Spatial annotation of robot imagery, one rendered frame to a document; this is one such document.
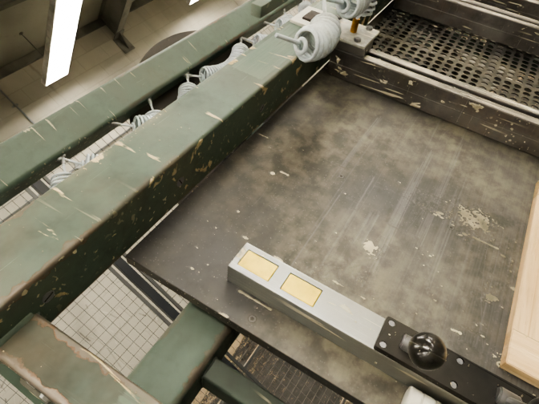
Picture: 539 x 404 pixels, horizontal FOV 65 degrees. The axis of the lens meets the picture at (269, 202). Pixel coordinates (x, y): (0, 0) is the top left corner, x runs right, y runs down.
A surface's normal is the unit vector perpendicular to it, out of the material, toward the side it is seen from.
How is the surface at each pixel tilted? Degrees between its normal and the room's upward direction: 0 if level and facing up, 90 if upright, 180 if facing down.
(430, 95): 90
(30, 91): 90
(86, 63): 90
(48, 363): 59
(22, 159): 90
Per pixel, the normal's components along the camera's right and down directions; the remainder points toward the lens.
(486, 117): -0.51, 0.60
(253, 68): 0.11, -0.66
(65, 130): 0.54, -0.34
